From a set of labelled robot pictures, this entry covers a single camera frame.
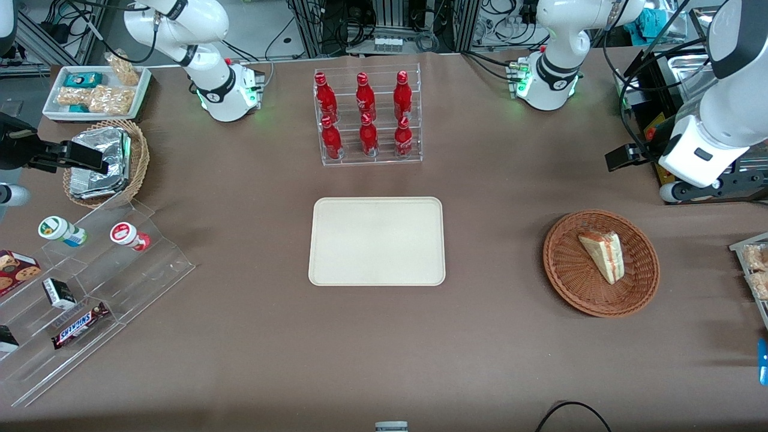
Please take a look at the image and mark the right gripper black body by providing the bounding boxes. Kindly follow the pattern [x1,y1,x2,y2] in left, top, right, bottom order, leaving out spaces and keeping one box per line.
[0,113,41,173]

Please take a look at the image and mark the triangular sandwich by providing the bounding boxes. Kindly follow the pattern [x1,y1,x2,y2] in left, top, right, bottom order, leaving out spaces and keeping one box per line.
[577,230,626,286]

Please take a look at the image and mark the white rectangular snack tray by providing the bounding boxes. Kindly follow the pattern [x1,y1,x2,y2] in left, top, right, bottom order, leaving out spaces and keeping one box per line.
[42,65,152,121]

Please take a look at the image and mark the deep light wicker basket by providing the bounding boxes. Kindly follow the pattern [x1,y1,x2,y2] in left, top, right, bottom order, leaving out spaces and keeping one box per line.
[62,119,150,209]

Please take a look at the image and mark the grey tray with snacks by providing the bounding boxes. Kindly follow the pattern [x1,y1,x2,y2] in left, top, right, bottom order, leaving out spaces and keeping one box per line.
[728,232,768,332]

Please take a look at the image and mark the flat brown wicker basket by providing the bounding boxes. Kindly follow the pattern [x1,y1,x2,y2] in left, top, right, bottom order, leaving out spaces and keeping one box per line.
[542,208,661,318]

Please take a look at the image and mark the beige plastic serving tray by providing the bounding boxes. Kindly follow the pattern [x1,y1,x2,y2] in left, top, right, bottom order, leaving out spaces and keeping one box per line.
[308,196,446,287]

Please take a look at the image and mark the foil wrapped package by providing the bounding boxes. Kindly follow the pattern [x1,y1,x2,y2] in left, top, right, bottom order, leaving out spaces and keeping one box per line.
[71,127,132,172]
[69,167,128,200]

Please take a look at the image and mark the small packed rice cracker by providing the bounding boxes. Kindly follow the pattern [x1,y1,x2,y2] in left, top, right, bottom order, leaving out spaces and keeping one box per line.
[56,87,91,108]

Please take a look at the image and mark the large packed rice cracker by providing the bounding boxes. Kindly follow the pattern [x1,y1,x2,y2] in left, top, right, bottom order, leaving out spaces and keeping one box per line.
[88,85,135,116]

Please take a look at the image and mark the black food warmer cabinet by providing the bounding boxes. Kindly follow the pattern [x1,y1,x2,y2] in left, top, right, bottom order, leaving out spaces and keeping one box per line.
[614,7,768,206]

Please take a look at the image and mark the green lid yoghurt cup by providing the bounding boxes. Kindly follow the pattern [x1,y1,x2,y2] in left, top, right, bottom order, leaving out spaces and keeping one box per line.
[38,215,88,248]

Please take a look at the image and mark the red lid yoghurt cup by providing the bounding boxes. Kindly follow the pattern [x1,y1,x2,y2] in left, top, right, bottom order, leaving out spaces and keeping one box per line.
[109,221,151,252]

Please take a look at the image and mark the packed rice cracker snack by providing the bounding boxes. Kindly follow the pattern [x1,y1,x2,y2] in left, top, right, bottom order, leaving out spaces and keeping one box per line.
[742,242,768,302]

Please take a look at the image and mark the clear bag of nut snacks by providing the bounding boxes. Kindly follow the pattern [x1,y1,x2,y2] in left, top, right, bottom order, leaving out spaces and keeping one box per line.
[104,50,140,86]

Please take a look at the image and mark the stainless steel pan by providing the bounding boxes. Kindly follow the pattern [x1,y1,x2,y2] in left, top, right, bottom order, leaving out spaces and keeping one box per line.
[656,53,712,86]

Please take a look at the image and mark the red cookie box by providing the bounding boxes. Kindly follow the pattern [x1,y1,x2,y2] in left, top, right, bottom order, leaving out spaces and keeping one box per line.
[0,249,42,298]

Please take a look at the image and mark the clear acrylic stepped display stand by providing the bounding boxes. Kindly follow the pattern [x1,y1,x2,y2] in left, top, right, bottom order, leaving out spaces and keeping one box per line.
[0,198,196,409]

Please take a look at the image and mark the small black white box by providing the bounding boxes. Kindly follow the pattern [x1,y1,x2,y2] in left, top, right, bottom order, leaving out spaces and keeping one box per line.
[42,277,77,311]

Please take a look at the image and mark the snickers chocolate bar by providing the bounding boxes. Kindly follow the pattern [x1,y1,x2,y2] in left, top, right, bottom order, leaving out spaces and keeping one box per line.
[51,301,111,350]

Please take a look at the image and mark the red cola bottle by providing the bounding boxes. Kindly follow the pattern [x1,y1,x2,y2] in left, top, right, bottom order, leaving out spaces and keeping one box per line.
[359,112,380,158]
[314,71,338,122]
[355,71,378,122]
[320,115,344,161]
[393,70,414,121]
[394,115,415,158]

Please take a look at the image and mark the clear acrylic bottle rack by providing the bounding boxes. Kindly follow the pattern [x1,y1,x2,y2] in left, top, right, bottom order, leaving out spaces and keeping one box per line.
[313,62,424,167]

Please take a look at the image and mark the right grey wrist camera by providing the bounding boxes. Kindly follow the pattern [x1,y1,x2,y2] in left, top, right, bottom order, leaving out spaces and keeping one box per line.
[0,182,31,208]

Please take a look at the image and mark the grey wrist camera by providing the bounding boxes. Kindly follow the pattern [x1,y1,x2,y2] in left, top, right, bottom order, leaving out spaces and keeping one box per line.
[0,182,31,208]
[659,179,727,205]

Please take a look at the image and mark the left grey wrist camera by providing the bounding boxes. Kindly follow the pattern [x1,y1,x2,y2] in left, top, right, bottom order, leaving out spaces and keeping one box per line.
[659,179,727,205]

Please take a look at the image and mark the black cable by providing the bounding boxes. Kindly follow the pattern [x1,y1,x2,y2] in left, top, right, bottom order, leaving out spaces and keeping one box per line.
[535,400,613,432]

